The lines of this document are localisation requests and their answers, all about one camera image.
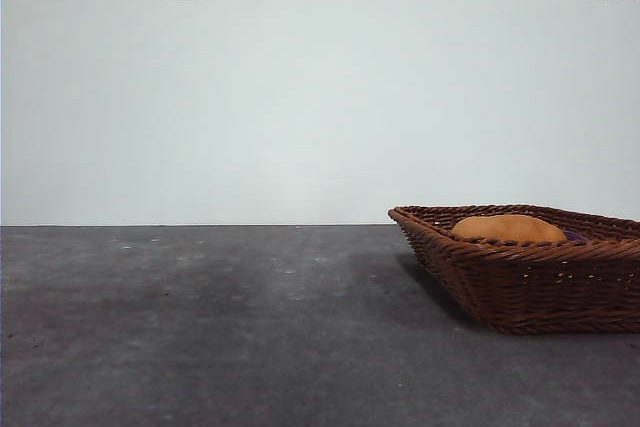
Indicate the brown wicker basket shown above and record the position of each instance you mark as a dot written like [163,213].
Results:
[540,292]

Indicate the purple eggplant with green stem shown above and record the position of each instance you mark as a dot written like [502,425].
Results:
[574,235]

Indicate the brown potato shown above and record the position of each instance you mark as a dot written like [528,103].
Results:
[510,229]

